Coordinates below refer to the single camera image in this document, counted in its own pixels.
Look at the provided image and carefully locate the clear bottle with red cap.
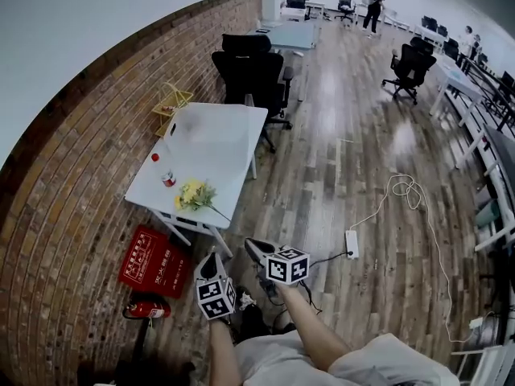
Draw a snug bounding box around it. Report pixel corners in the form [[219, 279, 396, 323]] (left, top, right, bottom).
[[150, 153, 177, 187]]

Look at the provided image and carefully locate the long white cable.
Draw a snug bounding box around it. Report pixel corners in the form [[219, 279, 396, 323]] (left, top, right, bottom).
[[349, 174, 476, 344]]

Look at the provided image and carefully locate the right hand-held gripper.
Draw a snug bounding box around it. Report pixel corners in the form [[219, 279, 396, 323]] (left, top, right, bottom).
[[244, 237, 311, 298]]

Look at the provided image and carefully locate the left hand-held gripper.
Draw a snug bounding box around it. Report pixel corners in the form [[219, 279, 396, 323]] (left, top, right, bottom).
[[193, 252, 238, 322]]

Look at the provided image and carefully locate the white rectangular table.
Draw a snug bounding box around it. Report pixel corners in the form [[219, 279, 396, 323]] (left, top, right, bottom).
[[123, 101, 270, 259]]

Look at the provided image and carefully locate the red fire extinguisher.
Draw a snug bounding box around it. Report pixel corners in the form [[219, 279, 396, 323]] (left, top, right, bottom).
[[122, 299, 172, 321]]

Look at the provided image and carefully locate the red printed box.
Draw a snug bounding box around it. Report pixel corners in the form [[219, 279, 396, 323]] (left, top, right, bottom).
[[117, 224, 191, 300]]

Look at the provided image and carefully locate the black high-back office chair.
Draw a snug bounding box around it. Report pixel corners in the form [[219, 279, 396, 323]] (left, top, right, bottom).
[[211, 33, 295, 154]]

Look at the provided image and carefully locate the person's light grey clothing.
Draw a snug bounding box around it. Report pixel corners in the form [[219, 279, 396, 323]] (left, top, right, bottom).
[[233, 330, 459, 386]]

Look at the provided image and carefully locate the teal cylinder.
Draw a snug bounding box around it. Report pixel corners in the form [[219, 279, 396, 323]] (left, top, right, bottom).
[[475, 199, 505, 229]]

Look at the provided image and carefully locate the white-framed desk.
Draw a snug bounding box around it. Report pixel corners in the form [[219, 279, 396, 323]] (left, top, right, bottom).
[[429, 54, 484, 117]]

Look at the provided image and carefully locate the yellow flowers bunch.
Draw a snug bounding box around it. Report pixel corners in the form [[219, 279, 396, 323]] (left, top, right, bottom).
[[174, 178, 233, 223]]

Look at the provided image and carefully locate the person's black left shoe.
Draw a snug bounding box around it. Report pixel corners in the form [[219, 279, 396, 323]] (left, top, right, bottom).
[[236, 285, 271, 338]]

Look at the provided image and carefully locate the yellow wire basket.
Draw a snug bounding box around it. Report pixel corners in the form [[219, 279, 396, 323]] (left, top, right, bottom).
[[151, 81, 194, 138]]

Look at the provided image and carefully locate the light blue desk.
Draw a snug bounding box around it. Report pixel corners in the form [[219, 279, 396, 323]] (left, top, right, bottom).
[[247, 21, 317, 55]]

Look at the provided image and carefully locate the white desk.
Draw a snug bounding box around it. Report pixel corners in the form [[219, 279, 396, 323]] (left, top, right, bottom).
[[281, 1, 325, 22]]

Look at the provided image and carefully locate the person's right forearm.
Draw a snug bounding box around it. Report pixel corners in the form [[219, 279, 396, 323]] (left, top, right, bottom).
[[277, 283, 351, 373]]

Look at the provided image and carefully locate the person's left forearm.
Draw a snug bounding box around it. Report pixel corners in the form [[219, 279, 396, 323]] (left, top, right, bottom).
[[208, 318, 245, 386]]

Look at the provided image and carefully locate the white power strip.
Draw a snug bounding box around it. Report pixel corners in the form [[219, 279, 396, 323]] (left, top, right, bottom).
[[344, 230, 360, 260]]

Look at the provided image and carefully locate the black power strip cable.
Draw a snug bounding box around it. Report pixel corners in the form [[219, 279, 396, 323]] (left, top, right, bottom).
[[307, 250, 350, 266]]

